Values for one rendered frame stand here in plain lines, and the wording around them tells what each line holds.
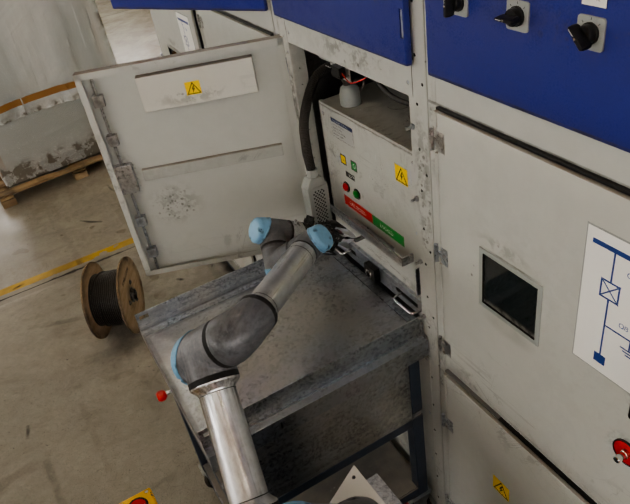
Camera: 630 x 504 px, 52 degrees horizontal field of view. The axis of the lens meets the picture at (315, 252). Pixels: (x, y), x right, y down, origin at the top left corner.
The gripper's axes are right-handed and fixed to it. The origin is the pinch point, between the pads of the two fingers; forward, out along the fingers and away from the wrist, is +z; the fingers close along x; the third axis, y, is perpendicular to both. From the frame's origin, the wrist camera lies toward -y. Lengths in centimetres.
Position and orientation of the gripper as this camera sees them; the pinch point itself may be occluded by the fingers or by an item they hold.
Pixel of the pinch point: (350, 236)
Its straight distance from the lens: 199.7
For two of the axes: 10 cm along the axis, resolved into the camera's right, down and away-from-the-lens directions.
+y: 4.9, 4.5, -7.5
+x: 3.1, -8.9, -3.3
